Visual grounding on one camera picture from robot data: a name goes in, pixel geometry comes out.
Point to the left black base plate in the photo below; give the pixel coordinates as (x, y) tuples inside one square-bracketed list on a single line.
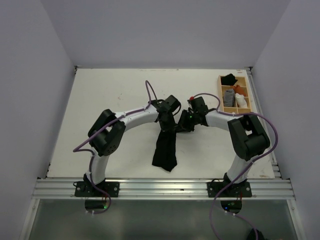
[(84, 189)]

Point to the black rolled cloth in tray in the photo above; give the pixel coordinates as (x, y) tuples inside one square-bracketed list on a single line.
[(228, 80)]

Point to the orange rolled cloth in tray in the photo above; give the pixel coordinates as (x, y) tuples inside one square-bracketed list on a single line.
[(240, 90)]

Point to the wooden compartment organizer tray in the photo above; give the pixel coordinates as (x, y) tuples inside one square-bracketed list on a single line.
[(234, 110)]

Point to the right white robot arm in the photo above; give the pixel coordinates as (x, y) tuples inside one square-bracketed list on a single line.
[(249, 138)]

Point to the white rolled cloth in tray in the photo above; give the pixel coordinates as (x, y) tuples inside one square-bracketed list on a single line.
[(241, 101)]

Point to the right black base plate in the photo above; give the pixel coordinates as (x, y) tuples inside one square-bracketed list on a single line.
[(228, 191)]

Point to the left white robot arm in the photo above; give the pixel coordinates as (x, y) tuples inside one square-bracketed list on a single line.
[(107, 132)]

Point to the black object bottom right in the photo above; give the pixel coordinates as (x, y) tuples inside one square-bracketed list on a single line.
[(255, 234)]

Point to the black underwear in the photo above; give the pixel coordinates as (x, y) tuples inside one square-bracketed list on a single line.
[(165, 151)]

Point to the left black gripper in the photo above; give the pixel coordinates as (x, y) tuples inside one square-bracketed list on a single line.
[(168, 127)]

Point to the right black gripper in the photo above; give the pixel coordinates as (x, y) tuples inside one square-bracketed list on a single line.
[(182, 124)]

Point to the grey patterned rolled cloth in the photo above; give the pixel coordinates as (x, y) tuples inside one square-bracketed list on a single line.
[(229, 98)]

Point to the aluminium mounting rail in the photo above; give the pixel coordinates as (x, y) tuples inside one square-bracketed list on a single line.
[(166, 189)]

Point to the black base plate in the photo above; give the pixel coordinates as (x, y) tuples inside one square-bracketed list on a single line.
[(228, 191), (84, 189)]

